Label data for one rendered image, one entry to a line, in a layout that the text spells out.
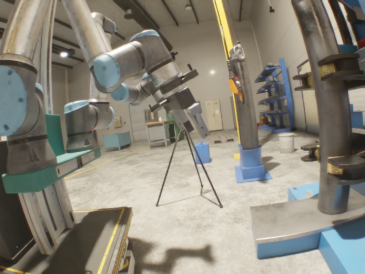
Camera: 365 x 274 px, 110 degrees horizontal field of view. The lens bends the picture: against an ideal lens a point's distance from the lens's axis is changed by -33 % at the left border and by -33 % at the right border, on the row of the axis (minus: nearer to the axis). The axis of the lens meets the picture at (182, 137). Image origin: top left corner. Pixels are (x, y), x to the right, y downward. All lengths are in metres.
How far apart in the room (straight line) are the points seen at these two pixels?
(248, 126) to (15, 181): 2.16
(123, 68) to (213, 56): 11.80
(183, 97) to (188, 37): 12.47
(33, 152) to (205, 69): 11.74
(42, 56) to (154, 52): 0.74
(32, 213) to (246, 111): 2.15
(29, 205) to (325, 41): 1.60
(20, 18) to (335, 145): 1.37
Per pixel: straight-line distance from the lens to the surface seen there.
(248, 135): 2.28
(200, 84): 11.90
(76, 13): 0.74
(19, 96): 0.45
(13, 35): 0.55
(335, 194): 1.23
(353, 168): 0.96
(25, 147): 0.63
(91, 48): 0.67
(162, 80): 0.55
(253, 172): 2.34
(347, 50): 1.48
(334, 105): 1.12
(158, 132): 6.65
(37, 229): 0.91
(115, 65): 0.50
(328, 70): 0.98
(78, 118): 1.04
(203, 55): 12.33
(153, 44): 0.56
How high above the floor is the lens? 0.79
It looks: 4 degrees down
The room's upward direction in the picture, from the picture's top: 8 degrees counter-clockwise
